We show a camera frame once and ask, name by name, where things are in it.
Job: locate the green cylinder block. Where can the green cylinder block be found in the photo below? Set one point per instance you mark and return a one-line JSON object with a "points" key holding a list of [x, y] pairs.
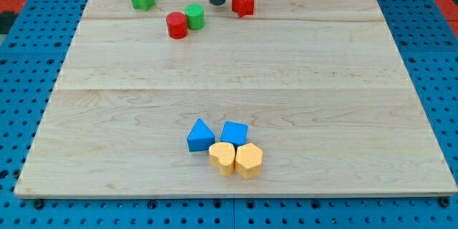
{"points": [[195, 15]]}

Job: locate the red star block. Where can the red star block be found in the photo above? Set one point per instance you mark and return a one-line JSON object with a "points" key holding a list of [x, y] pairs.
{"points": [[243, 7]]}

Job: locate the blue triangle block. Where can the blue triangle block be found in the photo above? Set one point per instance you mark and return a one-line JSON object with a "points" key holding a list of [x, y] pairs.
{"points": [[200, 137]]}

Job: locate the blue cube block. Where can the blue cube block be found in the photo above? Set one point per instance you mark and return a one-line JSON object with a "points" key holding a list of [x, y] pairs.
{"points": [[234, 133]]}

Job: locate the red cylinder block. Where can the red cylinder block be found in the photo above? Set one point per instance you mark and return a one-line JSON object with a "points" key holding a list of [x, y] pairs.
{"points": [[176, 25]]}

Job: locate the yellow heart block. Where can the yellow heart block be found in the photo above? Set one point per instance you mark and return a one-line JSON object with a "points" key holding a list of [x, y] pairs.
{"points": [[222, 156]]}

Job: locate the yellow hexagon block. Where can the yellow hexagon block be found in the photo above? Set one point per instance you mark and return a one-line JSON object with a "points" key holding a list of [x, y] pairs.
{"points": [[249, 160]]}

